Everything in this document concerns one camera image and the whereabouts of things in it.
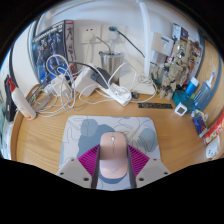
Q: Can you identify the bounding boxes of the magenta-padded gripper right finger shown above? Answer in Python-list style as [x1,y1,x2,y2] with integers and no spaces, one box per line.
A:
[126,143,172,189]

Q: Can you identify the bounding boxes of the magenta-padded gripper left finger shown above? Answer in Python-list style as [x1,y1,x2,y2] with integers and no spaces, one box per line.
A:
[55,143,101,190]

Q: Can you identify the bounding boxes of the pink computer mouse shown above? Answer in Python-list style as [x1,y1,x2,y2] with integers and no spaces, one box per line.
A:
[99,131,129,180]

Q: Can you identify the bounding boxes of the grey blue-cloud mouse pad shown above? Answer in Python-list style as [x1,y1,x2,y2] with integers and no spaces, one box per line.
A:
[59,115,163,186]

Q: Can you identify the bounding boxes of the black ruler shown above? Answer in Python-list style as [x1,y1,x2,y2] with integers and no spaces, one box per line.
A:
[137,102,174,110]

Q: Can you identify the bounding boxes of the small white charger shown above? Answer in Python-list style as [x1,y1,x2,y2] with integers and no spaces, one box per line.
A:
[51,77,73,98]

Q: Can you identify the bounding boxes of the large white charger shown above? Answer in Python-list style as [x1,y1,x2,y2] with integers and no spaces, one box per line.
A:
[73,66,99,98]

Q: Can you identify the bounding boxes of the red chip can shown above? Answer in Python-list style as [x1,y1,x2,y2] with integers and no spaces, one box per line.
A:
[203,111,224,147]

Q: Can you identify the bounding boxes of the dark grey adapter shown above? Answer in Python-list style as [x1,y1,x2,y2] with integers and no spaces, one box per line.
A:
[90,68,113,89]

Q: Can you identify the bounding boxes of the white bottle with red cap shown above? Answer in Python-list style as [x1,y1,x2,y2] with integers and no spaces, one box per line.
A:
[9,78,37,121]

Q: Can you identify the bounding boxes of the blue translucent spray bottle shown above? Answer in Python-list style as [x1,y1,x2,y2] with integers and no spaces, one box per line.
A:
[193,71,216,113]

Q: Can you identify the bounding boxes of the steel cup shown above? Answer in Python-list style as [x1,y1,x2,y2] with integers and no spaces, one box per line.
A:
[98,50,125,84]

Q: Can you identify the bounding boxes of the white desk lamp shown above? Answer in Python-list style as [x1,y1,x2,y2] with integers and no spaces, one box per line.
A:
[128,0,158,96]

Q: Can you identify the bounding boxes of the blue robot model box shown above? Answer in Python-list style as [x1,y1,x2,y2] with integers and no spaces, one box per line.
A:
[31,19,78,86]

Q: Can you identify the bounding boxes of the colourful figure picture box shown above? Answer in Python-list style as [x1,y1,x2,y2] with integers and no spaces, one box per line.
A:
[171,23,203,73]

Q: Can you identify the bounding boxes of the white cable tangle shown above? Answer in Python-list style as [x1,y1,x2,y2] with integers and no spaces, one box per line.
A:
[31,54,158,118]

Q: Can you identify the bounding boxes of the white wall-mounted box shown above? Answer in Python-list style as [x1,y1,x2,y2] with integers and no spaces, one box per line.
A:
[151,32,175,56]

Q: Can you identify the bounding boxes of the white wall outlet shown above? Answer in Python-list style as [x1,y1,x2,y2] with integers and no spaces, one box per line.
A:
[79,24,102,44]

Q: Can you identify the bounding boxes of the teal plug gooseneck cable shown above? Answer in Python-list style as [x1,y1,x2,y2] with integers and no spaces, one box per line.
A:
[108,26,147,58]

